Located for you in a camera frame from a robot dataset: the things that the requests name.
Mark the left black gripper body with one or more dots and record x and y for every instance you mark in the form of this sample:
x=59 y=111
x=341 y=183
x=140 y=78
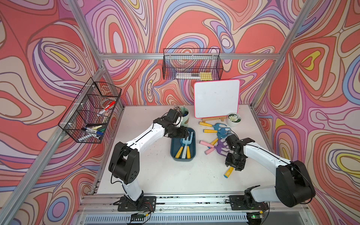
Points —
x=177 y=132

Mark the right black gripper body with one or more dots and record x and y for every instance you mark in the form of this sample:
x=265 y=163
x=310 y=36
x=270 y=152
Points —
x=236 y=161

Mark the teal storage box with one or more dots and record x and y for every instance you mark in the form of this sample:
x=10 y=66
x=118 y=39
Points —
x=175 y=145

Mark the light blue rake white handle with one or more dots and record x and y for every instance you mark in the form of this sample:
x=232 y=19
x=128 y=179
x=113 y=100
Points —
x=185 y=142

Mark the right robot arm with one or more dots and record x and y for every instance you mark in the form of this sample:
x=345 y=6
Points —
x=293 y=184

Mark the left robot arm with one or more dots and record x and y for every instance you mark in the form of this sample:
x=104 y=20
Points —
x=124 y=164

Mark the green pen cup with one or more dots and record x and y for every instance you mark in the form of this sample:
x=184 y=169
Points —
x=185 y=115

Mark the pink framed whiteboard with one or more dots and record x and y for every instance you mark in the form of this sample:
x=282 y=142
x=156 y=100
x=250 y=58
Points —
x=216 y=98

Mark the yellow eraser in basket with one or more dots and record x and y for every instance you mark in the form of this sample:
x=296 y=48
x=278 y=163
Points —
x=206 y=76

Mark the red marker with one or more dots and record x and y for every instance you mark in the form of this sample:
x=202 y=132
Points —
x=106 y=109

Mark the blue marker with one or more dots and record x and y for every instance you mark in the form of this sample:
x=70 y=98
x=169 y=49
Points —
x=89 y=130

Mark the back wire basket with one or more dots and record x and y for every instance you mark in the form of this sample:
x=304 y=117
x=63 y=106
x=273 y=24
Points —
x=187 y=63

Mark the wire basket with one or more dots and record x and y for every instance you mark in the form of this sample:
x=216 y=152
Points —
x=187 y=63
x=92 y=99

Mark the left wire basket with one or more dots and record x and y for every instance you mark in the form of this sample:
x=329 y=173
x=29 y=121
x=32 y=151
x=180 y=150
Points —
x=92 y=99

